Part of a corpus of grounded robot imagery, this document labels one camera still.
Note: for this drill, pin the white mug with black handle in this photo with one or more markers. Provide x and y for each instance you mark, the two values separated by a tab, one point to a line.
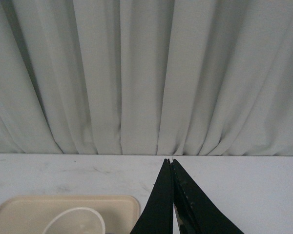
78	220

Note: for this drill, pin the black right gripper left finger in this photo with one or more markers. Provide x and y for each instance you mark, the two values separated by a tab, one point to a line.
157	216

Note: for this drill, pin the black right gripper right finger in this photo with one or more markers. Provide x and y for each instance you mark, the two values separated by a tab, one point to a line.
195	212

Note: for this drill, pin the grey pleated curtain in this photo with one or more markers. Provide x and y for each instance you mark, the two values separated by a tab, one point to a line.
146	77

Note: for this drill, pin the beige rectangular plastic tray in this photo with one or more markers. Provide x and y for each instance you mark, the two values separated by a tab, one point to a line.
31	214

